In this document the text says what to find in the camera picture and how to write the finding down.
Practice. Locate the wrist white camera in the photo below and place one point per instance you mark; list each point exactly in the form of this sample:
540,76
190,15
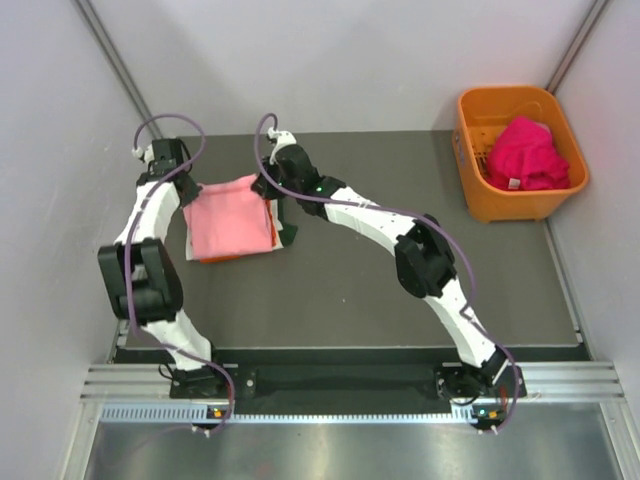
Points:
144,155
279,139

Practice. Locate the white printed t shirt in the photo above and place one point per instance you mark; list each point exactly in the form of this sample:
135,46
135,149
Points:
189,250

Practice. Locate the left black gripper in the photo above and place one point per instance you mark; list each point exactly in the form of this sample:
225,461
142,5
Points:
192,191

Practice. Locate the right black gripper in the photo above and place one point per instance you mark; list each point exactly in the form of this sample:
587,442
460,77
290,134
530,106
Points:
266,190

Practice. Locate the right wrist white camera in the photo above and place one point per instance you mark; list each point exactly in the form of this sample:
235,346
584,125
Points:
279,139

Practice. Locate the magenta t shirt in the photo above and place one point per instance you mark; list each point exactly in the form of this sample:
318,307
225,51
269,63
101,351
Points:
524,158

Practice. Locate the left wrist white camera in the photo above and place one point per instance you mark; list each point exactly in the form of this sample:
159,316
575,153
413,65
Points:
144,155

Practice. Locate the aluminium frame rail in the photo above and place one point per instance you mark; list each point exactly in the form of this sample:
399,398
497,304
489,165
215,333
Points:
561,382

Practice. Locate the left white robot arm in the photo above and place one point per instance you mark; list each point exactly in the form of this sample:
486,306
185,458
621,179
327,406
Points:
138,273

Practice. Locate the dark green t shirt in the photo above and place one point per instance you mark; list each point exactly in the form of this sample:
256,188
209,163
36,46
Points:
285,232

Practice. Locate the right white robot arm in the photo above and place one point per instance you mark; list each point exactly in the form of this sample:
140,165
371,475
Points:
423,256

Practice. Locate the grey slotted cable duct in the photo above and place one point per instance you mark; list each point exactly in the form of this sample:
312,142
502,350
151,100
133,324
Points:
209,415

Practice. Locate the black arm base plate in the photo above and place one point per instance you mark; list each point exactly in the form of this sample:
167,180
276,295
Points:
317,380

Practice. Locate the light pink t shirt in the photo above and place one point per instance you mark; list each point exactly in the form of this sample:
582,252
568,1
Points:
227,220

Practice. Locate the orange plastic basket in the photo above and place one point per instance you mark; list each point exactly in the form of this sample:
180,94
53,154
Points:
482,115

